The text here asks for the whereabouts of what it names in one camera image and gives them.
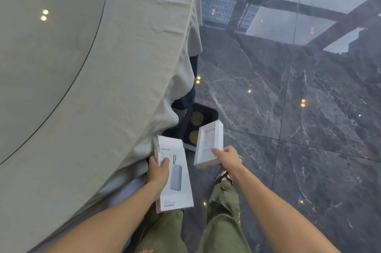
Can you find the person's left hand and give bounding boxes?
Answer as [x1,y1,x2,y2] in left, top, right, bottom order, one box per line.
[145,156,170,196]

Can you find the person's right hand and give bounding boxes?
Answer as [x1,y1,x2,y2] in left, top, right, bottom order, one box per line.
[210,146,243,181]

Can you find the white cardboard tray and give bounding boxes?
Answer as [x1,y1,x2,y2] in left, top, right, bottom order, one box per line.
[193,120,224,169]

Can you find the white power bank box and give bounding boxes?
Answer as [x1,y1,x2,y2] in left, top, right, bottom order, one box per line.
[154,135,194,214]

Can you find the person's right forearm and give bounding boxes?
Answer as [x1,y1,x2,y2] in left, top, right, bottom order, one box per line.
[231,169,341,253]

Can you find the person's left forearm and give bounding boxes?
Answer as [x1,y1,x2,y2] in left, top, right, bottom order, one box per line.
[45,181,163,253]

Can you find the black and white sneaker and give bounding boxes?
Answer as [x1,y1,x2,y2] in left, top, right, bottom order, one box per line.
[214,155,243,187]

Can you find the black storage bin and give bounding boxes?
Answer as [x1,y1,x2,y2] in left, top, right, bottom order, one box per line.
[162,102,220,152]

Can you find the olive green trousers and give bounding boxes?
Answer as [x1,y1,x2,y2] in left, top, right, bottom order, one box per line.
[135,179,252,253]

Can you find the grey tablecloth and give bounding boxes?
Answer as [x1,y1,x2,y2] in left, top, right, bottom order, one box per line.
[0,0,203,253]

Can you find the round glass turntable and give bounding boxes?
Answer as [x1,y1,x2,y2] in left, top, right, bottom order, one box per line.
[0,0,109,165]

